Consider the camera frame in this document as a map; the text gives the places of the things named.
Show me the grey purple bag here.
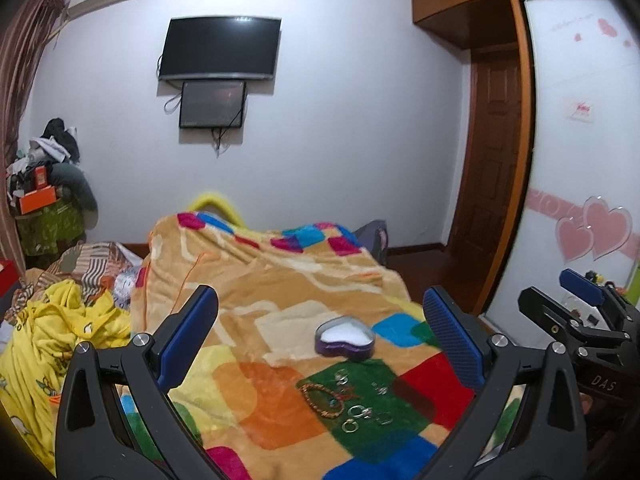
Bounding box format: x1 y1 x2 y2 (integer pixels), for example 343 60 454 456
354 220 388 266

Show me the colourful patchwork fleece blanket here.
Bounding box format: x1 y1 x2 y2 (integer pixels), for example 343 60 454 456
130 212 474 479

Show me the purple heart-shaped jewelry box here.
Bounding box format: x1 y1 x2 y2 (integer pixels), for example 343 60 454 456
314 315 375 362

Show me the small wall monitor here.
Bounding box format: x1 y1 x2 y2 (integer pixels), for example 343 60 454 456
179 79 246 129

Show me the green patterned cloth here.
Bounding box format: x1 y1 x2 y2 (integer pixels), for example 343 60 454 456
15 198 86 257

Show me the red box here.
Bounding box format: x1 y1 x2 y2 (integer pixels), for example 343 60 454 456
0 259 20 299

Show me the yellow cartoon bedsheet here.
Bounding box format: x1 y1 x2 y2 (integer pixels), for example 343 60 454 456
1 280 131 471

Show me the brown beaded bracelet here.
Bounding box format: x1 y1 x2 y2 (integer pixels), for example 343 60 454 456
299 381 346 418

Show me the yellow curved headboard tube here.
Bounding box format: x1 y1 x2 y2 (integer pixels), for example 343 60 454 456
188 192 246 228

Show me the wardrobe door with pink hearts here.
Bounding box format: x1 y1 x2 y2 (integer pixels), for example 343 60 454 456
486 0 639 347

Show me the pile of clothes and boxes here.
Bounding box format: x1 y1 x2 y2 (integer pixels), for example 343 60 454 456
6 118 98 216

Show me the brown wooden door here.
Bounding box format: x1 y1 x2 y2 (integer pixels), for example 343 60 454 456
448 47 522 312

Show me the orange box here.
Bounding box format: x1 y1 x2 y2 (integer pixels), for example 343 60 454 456
20 185 58 214

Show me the striped brown curtain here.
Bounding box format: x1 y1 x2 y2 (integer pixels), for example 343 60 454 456
1 0 67 273

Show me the large wall television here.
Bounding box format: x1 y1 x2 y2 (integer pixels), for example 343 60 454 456
158 15 282 81

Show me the striped brown pillow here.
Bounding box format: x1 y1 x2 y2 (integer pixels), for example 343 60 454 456
1 242 142 325

